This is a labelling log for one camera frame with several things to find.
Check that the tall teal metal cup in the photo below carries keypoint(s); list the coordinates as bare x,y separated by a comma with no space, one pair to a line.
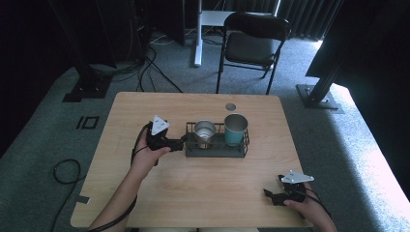
235,132

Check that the person's left hand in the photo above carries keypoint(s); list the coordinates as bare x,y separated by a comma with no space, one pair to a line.
146,159

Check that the silver metal cup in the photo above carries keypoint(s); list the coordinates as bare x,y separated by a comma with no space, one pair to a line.
204,133

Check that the black metal stand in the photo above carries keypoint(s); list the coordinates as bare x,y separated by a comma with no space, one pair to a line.
317,96
87,87

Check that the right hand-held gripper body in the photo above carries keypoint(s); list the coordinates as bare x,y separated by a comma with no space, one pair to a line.
291,191

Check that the grey table grommet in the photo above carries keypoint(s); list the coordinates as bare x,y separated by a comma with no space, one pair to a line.
230,107

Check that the black folding chair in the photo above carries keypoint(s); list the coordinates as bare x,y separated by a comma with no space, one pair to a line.
249,48

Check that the grey floor tape piece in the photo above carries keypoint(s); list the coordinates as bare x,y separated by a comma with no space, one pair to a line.
83,199

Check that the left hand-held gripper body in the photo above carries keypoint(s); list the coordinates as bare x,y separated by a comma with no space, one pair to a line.
158,137

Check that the person's right hand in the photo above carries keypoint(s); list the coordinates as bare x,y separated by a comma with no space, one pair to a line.
307,208

